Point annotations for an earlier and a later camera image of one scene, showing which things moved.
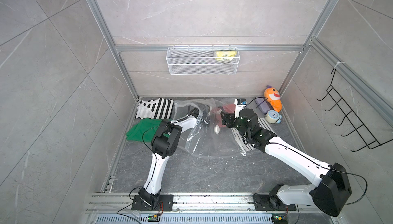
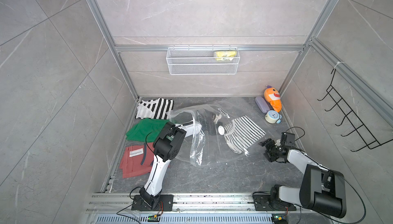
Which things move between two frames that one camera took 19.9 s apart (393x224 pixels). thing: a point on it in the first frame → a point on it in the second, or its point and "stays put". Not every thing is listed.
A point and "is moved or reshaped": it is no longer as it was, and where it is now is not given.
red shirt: [227, 108] → [136, 159]
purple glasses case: [264, 105] stays put
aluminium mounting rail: [196, 203] stays put
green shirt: [144, 130] stays put
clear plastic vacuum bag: [213, 139] is moved or reshaped
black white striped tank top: [160, 108] stays put
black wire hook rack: [371, 142] stays put
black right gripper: [227, 116] → [267, 142]
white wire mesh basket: [199, 61] stays put
